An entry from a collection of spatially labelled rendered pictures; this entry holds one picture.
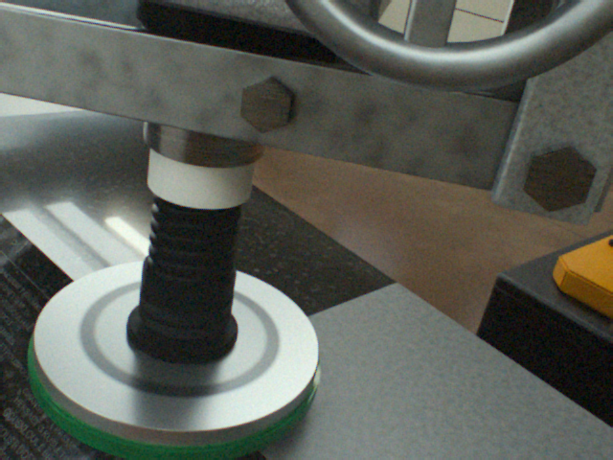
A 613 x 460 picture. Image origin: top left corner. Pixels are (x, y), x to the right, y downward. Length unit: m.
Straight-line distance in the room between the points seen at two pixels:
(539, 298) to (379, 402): 0.58
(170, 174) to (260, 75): 0.10
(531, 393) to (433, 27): 0.45
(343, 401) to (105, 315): 0.20
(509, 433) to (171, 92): 0.38
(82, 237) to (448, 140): 0.47
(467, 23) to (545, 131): 7.26
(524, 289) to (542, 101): 0.80
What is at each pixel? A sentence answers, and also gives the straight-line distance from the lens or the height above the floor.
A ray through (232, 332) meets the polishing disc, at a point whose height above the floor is 0.92.
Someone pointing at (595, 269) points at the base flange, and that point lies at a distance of 1.16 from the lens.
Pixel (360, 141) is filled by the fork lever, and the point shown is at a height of 1.11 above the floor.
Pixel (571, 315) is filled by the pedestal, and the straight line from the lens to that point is 1.09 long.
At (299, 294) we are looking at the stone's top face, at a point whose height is 0.87.
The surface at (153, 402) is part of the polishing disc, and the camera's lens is 0.46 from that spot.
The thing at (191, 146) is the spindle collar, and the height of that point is 1.08.
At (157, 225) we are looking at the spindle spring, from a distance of 0.46.
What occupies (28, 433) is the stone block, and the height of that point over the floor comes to 0.78.
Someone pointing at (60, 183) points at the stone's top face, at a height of 0.87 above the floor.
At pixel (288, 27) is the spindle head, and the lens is 0.31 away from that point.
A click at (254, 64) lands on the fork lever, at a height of 1.14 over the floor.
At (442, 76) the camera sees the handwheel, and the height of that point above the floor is 1.17.
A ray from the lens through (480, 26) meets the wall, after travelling 7.51.
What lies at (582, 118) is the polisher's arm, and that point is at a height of 1.15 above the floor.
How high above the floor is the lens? 1.22
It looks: 26 degrees down
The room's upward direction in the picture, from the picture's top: 11 degrees clockwise
